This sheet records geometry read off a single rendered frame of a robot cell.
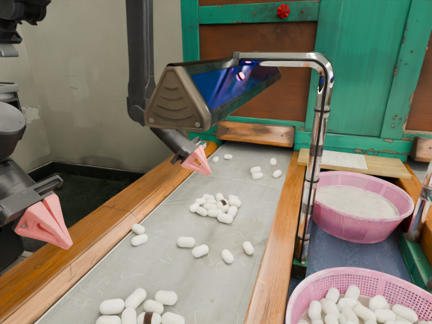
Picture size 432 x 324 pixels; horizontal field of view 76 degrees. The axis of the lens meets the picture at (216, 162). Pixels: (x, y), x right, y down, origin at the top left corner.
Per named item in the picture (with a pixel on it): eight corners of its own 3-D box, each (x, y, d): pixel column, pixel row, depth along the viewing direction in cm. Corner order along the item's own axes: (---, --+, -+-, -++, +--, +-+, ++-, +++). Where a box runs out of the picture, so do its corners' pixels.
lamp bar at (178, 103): (143, 127, 33) (136, 62, 30) (255, 78, 87) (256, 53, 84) (206, 134, 30) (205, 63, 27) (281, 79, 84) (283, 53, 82)
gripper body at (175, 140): (202, 140, 79) (184, 121, 79) (187, 152, 70) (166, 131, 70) (189, 154, 82) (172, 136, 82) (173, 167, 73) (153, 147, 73)
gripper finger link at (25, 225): (101, 218, 44) (60, 176, 44) (65, 245, 37) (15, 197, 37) (85, 238, 47) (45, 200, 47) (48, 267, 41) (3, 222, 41)
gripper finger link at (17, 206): (90, 226, 42) (46, 182, 42) (49, 257, 35) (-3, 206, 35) (74, 247, 45) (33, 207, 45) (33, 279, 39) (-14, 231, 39)
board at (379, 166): (296, 165, 93) (297, 161, 92) (299, 150, 106) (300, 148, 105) (411, 179, 82) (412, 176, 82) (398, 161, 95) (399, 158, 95)
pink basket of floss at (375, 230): (351, 265, 62) (360, 229, 59) (281, 207, 85) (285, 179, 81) (428, 236, 72) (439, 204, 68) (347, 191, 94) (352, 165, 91)
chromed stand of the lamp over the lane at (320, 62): (218, 260, 64) (220, 51, 47) (241, 215, 81) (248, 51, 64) (305, 281, 58) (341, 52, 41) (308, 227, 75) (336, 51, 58)
